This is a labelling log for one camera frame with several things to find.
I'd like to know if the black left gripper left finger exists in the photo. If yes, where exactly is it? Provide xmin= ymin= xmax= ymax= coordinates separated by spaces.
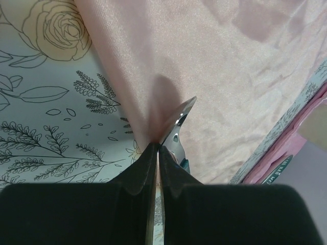
xmin=1 ymin=143 xmax=156 ymax=244

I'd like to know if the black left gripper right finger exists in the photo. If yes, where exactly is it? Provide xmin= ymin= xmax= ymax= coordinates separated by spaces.
xmin=159 ymin=147 xmax=323 ymax=244

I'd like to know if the green handled metal spoon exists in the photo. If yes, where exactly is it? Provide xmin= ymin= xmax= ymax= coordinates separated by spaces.
xmin=160 ymin=96 xmax=197 ymax=174

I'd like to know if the peach satin napkin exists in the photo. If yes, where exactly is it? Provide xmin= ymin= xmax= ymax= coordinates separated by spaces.
xmin=76 ymin=1 xmax=326 ymax=183

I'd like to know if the floral patterned tablecloth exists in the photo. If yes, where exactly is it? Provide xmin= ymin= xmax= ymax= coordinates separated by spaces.
xmin=1 ymin=1 xmax=326 ymax=244

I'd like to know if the pink floral placemat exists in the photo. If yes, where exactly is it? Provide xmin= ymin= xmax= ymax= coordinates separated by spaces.
xmin=242 ymin=83 xmax=326 ymax=184

